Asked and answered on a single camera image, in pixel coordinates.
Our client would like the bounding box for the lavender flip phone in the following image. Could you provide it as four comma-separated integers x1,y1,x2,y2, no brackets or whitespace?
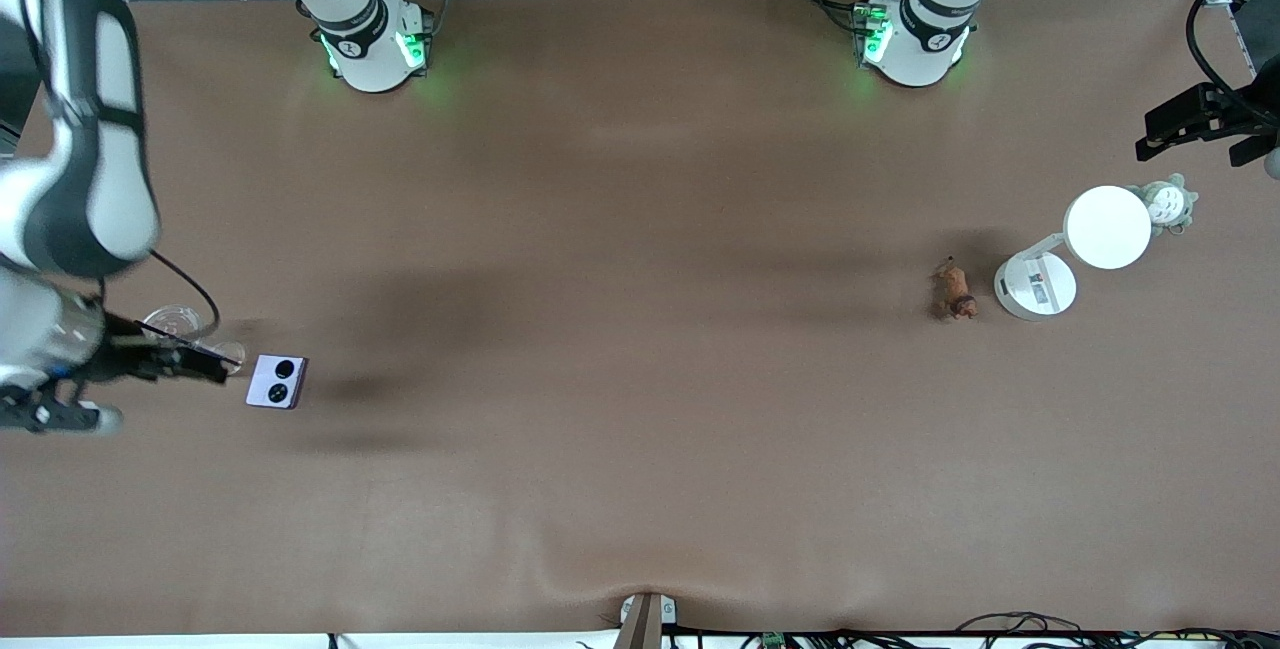
245,354,309,411

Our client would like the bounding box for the brown lion statue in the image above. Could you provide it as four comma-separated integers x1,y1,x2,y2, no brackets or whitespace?
932,257,979,321

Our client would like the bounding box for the clear plastic cup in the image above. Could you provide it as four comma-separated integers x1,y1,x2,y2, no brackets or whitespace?
140,304,248,377

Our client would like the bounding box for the black drinking straw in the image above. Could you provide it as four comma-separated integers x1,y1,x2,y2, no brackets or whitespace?
133,320,244,367

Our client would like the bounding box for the grey white plush toy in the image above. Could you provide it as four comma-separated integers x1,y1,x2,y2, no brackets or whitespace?
1130,174,1199,236

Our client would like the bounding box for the white desk lamp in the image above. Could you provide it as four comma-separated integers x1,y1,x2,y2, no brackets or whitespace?
994,185,1153,321

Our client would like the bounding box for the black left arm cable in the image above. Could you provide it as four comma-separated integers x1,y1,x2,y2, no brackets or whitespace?
1186,0,1280,130

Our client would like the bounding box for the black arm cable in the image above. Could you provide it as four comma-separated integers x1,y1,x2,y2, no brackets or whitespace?
1186,0,1280,130
148,250,222,342

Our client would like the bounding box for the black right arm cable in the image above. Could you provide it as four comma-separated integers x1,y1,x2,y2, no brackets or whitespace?
148,250,222,342

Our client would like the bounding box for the black cable bundle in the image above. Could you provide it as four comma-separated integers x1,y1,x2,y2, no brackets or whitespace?
955,612,1280,649

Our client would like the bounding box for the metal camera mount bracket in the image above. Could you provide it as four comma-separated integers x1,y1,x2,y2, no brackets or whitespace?
612,592,678,649

